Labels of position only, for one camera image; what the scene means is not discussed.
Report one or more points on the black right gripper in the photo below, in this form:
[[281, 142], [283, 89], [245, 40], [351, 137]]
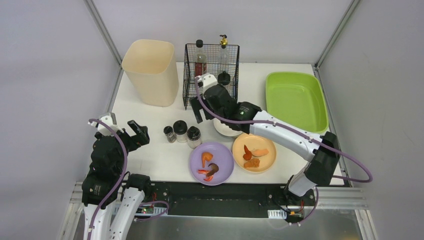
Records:
[[205, 100]]

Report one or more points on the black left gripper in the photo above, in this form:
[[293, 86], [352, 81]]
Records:
[[131, 137]]

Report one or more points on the white shaker black spout lid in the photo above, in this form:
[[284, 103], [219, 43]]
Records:
[[180, 129]]

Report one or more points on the salt shaker black pump lid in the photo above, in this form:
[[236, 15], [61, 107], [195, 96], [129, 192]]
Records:
[[194, 137]]

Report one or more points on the small pepper jar black lid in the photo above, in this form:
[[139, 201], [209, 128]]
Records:
[[170, 134]]

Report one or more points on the soy sauce bottle red label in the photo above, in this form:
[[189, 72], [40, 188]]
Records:
[[200, 59]]

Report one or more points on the clear bottle gold pump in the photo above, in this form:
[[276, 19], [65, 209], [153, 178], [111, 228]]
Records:
[[223, 53]]

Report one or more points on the beige plastic bin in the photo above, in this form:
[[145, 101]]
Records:
[[151, 68]]

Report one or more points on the orange plastic plate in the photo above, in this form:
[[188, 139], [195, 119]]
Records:
[[254, 142]]

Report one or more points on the clear jar black spout lid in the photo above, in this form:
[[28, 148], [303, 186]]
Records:
[[224, 78]]

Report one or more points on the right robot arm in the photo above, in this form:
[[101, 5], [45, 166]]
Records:
[[320, 151]]

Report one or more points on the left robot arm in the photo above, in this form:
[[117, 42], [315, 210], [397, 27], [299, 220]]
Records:
[[100, 188]]

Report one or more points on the white ceramic bowl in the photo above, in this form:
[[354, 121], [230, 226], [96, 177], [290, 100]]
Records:
[[225, 130]]

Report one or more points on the orange shrimp food piece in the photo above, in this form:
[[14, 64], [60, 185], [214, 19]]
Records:
[[206, 157]]

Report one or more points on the purple plastic plate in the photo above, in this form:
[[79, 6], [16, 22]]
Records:
[[223, 157]]

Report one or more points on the brown mushroom food piece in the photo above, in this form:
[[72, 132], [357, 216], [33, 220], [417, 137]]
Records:
[[214, 169]]

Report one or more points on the salmon sushi food piece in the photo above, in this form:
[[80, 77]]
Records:
[[257, 153]]

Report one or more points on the fried chicken food piece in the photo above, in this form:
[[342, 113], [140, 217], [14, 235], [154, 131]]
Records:
[[252, 163]]

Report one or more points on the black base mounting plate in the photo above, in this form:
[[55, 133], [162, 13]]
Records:
[[224, 200]]

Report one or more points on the green plastic tub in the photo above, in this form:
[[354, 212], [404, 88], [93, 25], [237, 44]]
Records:
[[297, 99]]

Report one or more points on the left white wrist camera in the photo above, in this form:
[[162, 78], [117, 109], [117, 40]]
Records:
[[109, 119]]

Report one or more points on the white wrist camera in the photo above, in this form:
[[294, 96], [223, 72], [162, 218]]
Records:
[[109, 119], [206, 81]]

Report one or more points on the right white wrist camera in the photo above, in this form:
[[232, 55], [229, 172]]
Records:
[[206, 81]]

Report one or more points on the black wire basket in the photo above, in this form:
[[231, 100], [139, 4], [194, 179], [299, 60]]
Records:
[[213, 67]]

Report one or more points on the aluminium frame rail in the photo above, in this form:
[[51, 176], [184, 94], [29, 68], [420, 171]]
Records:
[[101, 26]]

